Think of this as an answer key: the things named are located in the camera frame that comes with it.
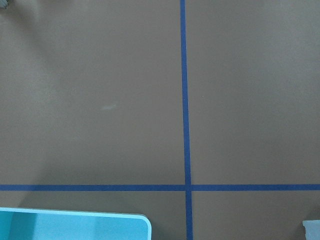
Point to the light blue plastic bin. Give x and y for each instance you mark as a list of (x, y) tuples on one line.
[(44, 224)]

